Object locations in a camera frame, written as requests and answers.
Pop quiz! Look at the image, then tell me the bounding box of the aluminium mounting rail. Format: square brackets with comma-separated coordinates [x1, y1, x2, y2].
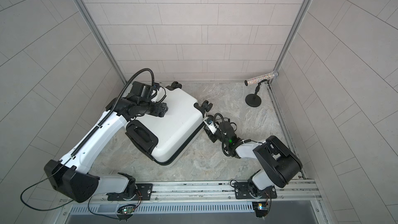
[60, 178, 322, 204]

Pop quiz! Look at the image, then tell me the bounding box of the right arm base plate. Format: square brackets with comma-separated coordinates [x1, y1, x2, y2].
[230, 181, 277, 200]

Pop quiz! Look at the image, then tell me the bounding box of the left circuit board with LEDs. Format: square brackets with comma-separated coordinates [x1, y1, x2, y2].
[117, 204, 136, 215]

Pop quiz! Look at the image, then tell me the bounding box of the white perforated cable duct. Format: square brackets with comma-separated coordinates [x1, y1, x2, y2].
[70, 202, 254, 215]

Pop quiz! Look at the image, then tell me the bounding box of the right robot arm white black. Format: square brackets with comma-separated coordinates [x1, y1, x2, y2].
[204, 113, 303, 199]

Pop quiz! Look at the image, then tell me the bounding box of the right circuit board with LEDs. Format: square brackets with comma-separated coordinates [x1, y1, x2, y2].
[252, 202, 270, 218]

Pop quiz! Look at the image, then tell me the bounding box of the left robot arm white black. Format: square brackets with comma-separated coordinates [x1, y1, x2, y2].
[44, 68, 166, 203]

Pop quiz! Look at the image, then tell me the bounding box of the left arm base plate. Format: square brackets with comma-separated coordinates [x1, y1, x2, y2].
[107, 184, 153, 201]

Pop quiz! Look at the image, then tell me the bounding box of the glitter tube on black stand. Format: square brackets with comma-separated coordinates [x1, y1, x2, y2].
[244, 71, 279, 107]

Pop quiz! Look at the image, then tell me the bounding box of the circuit board with leds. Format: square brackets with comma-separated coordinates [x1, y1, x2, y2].
[252, 202, 270, 218]
[117, 204, 136, 215]

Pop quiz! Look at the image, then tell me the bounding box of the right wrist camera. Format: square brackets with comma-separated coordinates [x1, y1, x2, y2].
[204, 116, 217, 134]

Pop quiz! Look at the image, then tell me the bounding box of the white hard-shell suitcase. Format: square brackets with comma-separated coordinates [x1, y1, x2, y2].
[126, 82, 213, 166]

